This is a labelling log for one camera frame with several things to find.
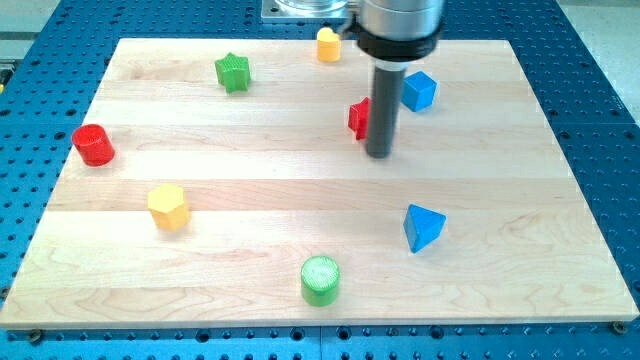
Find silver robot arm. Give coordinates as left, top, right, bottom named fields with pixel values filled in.
left=339, top=0, right=445, bottom=72

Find blue triangle block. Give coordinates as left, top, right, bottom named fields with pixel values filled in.
left=403, top=204, right=447, bottom=253

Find blue cube block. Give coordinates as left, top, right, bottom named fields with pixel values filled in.
left=401, top=71, right=437, bottom=112

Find red star block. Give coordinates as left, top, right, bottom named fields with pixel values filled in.
left=348, top=97, right=370, bottom=141

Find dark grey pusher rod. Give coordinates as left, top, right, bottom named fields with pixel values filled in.
left=365, top=67, right=406, bottom=159

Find green cylinder block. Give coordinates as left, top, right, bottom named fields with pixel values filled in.
left=300, top=255, right=341, bottom=307

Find wooden board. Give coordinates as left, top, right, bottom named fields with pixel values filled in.
left=1, top=38, right=638, bottom=329

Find yellow heart block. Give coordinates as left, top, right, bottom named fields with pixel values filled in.
left=316, top=27, right=341, bottom=62

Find green star block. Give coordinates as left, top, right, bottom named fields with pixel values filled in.
left=215, top=52, right=251, bottom=93

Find yellow hexagon block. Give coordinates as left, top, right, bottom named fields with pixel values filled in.
left=147, top=184, right=191, bottom=231

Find red cylinder block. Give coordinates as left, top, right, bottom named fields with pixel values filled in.
left=72, top=124, right=115, bottom=167

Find blue perforated table plate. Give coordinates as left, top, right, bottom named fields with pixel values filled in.
left=1, top=1, right=639, bottom=359

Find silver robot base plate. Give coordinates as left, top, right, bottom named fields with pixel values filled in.
left=260, top=0, right=350, bottom=23

